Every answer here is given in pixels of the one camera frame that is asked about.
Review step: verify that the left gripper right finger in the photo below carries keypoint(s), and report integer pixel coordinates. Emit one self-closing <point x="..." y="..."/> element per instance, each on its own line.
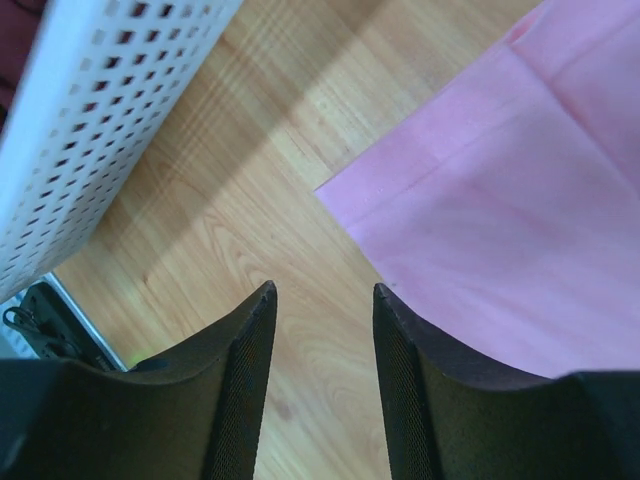
<point x="451" y="412"/>

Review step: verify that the aluminium front rail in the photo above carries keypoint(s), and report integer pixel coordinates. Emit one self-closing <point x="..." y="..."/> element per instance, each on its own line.
<point x="87" y="325"/>

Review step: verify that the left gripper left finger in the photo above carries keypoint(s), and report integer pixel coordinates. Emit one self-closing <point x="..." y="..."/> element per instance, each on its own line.
<point x="193" y="411"/>

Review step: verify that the pink t shirt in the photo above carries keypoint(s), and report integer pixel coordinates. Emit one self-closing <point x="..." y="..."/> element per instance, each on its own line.
<point x="506" y="210"/>

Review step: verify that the white plastic laundry basket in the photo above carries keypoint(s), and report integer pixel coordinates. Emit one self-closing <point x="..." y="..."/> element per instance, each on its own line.
<point x="101" y="79"/>

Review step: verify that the dark red t shirt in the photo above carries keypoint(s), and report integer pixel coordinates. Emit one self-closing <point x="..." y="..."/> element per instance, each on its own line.
<point x="19" y="24"/>

